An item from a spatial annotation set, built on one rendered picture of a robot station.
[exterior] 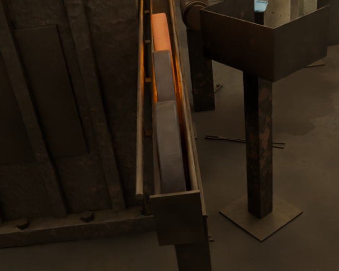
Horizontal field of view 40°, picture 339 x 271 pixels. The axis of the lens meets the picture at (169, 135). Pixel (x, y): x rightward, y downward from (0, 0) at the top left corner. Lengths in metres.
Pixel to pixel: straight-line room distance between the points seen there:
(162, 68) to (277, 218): 0.91
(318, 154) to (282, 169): 0.18
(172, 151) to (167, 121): 0.05
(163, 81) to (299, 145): 1.23
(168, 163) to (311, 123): 1.51
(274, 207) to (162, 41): 0.86
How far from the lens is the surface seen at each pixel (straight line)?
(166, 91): 0.83
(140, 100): 0.90
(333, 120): 2.17
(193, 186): 0.76
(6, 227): 1.71
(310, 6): 2.58
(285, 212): 1.65
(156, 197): 0.69
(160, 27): 1.01
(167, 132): 0.68
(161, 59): 0.86
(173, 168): 0.68
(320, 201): 1.72
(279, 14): 2.49
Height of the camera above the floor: 1.11
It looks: 32 degrees down
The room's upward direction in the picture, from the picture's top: 8 degrees counter-clockwise
